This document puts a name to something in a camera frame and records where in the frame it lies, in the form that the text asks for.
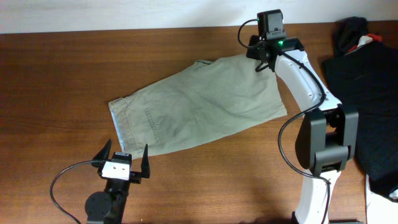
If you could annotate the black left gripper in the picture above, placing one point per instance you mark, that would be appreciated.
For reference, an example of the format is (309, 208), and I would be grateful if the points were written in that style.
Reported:
(134, 176)

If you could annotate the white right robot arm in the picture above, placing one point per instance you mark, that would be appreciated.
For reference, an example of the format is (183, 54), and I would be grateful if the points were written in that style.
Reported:
(326, 139)

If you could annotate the red and white garment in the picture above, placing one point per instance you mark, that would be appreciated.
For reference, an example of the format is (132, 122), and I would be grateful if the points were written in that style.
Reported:
(364, 40)

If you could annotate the khaki green shorts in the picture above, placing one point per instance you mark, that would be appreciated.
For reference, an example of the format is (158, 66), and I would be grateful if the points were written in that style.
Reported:
(203, 103)

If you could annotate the black garment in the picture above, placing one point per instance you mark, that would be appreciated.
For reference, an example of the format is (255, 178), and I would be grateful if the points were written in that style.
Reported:
(365, 76)

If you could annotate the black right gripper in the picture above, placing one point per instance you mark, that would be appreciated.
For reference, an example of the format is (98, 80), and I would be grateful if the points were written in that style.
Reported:
(252, 51)

